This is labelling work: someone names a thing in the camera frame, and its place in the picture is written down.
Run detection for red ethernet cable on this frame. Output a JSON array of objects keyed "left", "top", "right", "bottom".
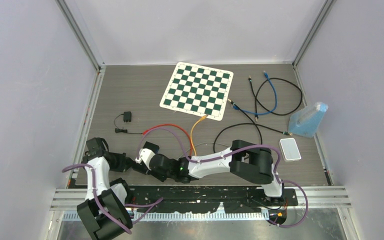
[{"left": 141, "top": 123, "right": 193, "bottom": 147}]

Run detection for yellow ethernet cable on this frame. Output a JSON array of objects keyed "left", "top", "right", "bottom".
[{"left": 189, "top": 114, "right": 209, "bottom": 157}]

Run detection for black network switch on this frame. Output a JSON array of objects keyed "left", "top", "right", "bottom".
[{"left": 143, "top": 141, "right": 160, "bottom": 154}]

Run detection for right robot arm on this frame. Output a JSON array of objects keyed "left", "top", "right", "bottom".
[{"left": 132, "top": 139, "right": 286, "bottom": 205}]

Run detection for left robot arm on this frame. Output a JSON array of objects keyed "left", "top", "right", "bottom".
[{"left": 77, "top": 137, "right": 134, "bottom": 240}]

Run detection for black power adapter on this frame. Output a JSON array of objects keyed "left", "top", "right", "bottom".
[{"left": 113, "top": 111, "right": 142, "bottom": 135}]

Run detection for green white chessboard mat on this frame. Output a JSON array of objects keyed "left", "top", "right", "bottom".
[{"left": 159, "top": 62, "right": 234, "bottom": 121}]

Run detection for white router box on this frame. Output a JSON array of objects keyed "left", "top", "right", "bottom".
[{"left": 279, "top": 137, "right": 302, "bottom": 162}]

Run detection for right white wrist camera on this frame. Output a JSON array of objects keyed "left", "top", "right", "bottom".
[{"left": 134, "top": 148, "right": 155, "bottom": 166}]

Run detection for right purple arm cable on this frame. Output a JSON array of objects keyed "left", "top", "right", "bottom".
[{"left": 136, "top": 127, "right": 309, "bottom": 229}]

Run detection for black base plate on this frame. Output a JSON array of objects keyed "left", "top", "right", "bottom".
[{"left": 126, "top": 185, "right": 298, "bottom": 214}]

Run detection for long black ethernet cable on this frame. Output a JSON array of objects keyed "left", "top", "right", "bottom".
[{"left": 213, "top": 98, "right": 293, "bottom": 154}]

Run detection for short black ethernet cable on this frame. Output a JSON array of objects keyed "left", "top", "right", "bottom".
[{"left": 248, "top": 75, "right": 260, "bottom": 123}]

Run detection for black looped ethernet cable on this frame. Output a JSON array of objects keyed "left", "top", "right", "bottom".
[{"left": 254, "top": 77, "right": 304, "bottom": 117}]

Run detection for blue ethernet cable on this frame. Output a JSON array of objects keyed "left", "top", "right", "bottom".
[{"left": 231, "top": 70, "right": 279, "bottom": 117}]

